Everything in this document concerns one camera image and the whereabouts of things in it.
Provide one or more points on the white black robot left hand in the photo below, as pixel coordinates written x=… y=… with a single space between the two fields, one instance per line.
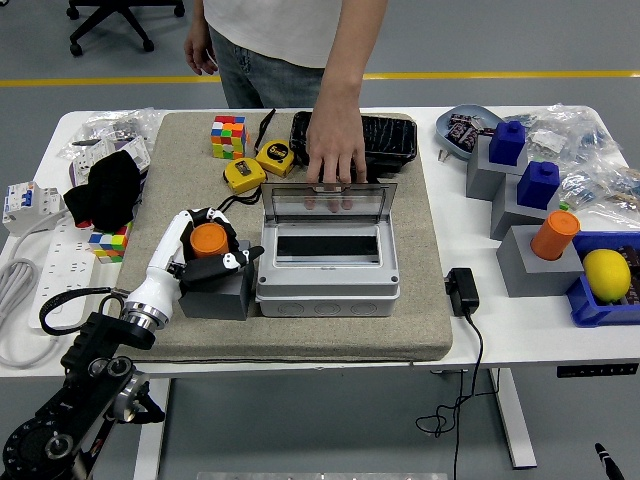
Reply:
x=160 y=265

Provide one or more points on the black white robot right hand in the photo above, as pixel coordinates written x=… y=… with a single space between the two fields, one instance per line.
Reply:
x=609 y=462

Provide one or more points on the person's left hand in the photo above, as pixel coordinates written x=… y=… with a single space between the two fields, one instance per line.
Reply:
x=335 y=145

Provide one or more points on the person's right hand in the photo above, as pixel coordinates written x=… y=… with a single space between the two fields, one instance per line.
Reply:
x=200 y=52

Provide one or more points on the orange cylinder battery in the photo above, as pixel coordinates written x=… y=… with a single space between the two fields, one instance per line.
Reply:
x=554 y=235
x=207 y=240

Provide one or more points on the grey box with clear lid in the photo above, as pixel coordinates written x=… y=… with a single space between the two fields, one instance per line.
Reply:
x=325 y=295

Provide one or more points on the person's left forearm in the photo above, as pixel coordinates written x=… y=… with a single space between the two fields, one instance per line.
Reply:
x=345 y=80

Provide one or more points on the person's right forearm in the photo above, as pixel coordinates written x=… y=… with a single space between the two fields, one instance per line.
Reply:
x=196 y=17

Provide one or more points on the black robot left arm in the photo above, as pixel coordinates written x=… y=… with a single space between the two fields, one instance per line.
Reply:
x=75 y=380

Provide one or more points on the colourful puzzle cube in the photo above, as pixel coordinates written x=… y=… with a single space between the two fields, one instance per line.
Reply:
x=228 y=136
x=110 y=242

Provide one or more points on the black plastic case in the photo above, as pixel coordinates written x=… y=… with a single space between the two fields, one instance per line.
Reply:
x=392 y=135

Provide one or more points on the yellow tape measure round label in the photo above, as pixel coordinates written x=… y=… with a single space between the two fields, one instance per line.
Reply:
x=275 y=156

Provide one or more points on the grey cube holder with hole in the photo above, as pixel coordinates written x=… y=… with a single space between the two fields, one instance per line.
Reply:
x=530 y=275
x=215 y=305

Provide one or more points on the person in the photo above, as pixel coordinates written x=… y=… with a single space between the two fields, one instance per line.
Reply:
x=280 y=30

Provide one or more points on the black cloth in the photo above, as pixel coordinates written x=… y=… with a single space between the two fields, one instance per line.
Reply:
x=107 y=190

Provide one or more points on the black table control panel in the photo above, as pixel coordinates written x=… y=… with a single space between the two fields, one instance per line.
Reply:
x=595 y=370

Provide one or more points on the white power strip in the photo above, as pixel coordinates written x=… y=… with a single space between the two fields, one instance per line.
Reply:
x=65 y=265

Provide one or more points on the yellow tape measure square label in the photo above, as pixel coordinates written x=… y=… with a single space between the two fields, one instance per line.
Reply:
x=243 y=175

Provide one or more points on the black office chair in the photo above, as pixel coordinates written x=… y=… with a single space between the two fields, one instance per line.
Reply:
x=107 y=22

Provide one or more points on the light blue dish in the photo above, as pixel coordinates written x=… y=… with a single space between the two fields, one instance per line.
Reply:
x=445 y=135

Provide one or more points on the clear bags of metal parts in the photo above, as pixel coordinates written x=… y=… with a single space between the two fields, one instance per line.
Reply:
x=115 y=125

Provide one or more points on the white socket panel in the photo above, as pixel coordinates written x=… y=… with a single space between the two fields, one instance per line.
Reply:
x=136 y=150
x=84 y=160

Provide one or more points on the brown wrapped candy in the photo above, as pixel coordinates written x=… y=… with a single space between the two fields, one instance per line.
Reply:
x=456 y=131
x=459 y=118
x=471 y=136

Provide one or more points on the white circuit breaker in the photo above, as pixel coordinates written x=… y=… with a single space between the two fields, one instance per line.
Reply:
x=25 y=207

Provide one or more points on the grey block holder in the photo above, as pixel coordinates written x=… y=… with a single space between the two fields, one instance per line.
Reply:
x=510 y=215
x=482 y=175

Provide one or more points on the blue storage bin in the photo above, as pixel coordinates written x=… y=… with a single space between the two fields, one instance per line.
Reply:
x=585 y=305

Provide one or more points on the grey-brown mat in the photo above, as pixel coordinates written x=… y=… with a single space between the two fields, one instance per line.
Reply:
x=310 y=335

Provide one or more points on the blue plastic block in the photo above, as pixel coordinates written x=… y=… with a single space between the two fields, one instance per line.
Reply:
x=506 y=142
x=537 y=185

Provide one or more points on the white table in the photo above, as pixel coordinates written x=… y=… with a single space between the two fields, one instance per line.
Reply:
x=500 y=330

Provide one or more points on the yellow lemon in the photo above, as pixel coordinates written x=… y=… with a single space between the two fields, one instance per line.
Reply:
x=606 y=275

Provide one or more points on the black power adapter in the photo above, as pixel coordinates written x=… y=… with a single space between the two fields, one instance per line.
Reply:
x=462 y=292

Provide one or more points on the dark brown packets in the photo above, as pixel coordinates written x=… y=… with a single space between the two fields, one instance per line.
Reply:
x=634 y=260

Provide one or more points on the clear bag of white parts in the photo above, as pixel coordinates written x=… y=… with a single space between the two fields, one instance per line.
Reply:
x=547 y=140

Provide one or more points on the small green part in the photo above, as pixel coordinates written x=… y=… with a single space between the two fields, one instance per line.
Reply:
x=564 y=205

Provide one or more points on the clear bag of small parts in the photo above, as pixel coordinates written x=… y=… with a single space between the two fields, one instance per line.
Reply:
x=622 y=195
x=580 y=187

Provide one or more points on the clear bag of blue parts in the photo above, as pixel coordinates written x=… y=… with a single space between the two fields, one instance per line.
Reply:
x=595 y=135

